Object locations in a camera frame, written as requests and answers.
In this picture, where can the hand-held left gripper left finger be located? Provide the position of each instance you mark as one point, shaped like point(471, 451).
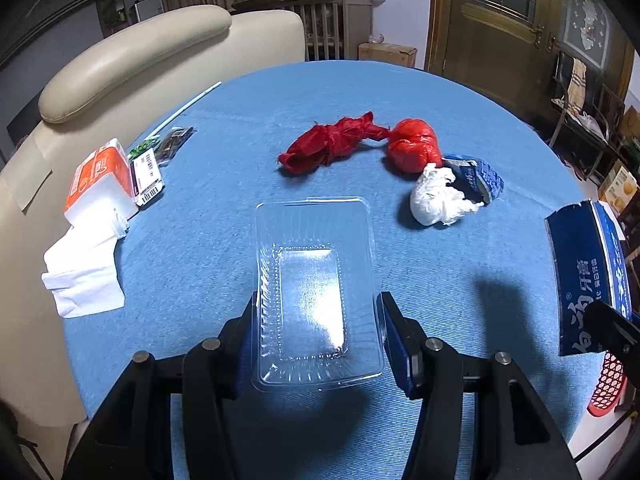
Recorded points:
point(235, 340)

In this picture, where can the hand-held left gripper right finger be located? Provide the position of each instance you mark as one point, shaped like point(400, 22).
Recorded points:
point(395, 345)

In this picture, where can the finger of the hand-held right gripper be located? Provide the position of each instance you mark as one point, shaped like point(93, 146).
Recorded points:
point(615, 327)

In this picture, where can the red plastic basket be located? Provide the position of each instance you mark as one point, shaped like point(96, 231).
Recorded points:
point(607, 390)

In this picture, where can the blue white toothpaste box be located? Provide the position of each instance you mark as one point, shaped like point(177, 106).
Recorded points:
point(580, 260)

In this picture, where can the clear plastic tray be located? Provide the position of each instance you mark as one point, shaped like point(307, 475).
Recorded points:
point(310, 285)

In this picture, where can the blue foil packet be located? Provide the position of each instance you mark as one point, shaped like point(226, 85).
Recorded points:
point(482, 177)

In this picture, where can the red plastic bag ball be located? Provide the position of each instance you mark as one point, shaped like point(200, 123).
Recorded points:
point(412, 145)

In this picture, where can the red knotted plastic bag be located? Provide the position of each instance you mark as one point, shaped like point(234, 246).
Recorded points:
point(325, 142)

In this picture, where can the orange printed carton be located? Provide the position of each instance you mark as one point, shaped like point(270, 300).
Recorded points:
point(620, 190)

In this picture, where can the white tissue sheets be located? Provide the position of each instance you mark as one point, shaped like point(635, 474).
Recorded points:
point(80, 270)

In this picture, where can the purple white labelled box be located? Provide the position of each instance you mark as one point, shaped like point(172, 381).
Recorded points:
point(146, 175)

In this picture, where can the blue tablecloth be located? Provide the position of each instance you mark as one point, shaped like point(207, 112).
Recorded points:
point(225, 135)

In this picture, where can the translucent plastic bag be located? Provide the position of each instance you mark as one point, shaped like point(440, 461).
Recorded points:
point(590, 122)

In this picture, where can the dark snack wrapper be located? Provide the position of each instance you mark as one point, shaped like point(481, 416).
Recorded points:
point(172, 142)

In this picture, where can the green wrapper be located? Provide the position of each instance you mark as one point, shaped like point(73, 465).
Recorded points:
point(140, 148)

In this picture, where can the orange white tissue pack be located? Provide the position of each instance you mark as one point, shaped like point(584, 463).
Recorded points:
point(95, 170)

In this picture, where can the dark wooden chair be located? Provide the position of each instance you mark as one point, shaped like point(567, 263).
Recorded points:
point(607, 100)

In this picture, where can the white straw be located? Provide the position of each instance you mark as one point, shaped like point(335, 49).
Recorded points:
point(190, 105)

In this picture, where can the beige striped scarf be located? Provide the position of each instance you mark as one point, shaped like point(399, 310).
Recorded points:
point(578, 80)

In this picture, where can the black metal chair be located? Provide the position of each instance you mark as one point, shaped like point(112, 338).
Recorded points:
point(562, 75)

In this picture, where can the brown cardboard box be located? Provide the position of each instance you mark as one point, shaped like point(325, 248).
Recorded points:
point(387, 55)

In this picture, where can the cream leather sofa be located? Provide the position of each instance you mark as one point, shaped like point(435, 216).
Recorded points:
point(125, 60)

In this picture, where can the clear plastic bag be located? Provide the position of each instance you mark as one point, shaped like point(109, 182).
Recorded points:
point(376, 38)

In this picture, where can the wooden double door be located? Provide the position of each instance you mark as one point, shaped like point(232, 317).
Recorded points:
point(500, 35)

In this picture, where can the wooden crib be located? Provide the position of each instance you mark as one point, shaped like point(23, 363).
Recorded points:
point(320, 25)

